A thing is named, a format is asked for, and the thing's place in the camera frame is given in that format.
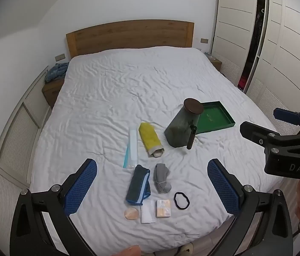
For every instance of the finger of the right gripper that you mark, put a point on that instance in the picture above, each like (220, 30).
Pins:
(286, 115)
(259, 135)

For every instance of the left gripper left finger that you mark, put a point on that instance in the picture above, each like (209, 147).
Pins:
(77, 185)

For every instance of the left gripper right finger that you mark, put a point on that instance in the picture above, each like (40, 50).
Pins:
(222, 183)

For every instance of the beige round powder puff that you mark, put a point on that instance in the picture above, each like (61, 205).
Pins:
(131, 213)

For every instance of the clear blue plastic packet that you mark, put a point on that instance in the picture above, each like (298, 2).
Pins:
(131, 155)

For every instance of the grey blue-edged towel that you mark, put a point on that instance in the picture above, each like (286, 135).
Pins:
(139, 187)

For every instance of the orange white tissue pack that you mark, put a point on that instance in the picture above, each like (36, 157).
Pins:
(163, 208)

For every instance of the grey sock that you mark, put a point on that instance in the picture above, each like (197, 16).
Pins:
(160, 175)

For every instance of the white tissue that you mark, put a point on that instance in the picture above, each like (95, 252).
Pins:
(148, 212)

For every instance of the yellow cloth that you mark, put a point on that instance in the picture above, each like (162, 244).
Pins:
(149, 137)

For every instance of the person's left hand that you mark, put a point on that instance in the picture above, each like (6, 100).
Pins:
(130, 251)

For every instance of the green rectangular tray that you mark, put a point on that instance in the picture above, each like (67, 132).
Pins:
(214, 117)

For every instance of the left white radiator cover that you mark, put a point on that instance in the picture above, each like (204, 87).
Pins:
(18, 142)

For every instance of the dark glass jar with lid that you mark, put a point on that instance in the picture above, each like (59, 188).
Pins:
(183, 128)

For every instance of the right wooden nightstand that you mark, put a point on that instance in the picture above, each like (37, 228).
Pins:
(214, 61)

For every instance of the wooden nightstand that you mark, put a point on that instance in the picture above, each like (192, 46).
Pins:
(214, 61)
(51, 91)

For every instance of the white louvred wardrobe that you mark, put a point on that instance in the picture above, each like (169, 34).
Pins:
(258, 44)

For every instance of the white bed duvet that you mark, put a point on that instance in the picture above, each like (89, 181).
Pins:
(114, 107)

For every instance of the left wooden nightstand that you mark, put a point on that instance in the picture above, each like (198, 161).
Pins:
(51, 91)

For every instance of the blue cloth on nightstand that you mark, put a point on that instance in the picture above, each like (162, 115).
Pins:
(58, 71)

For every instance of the wooden headboard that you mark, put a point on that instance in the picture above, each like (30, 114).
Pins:
(130, 34)

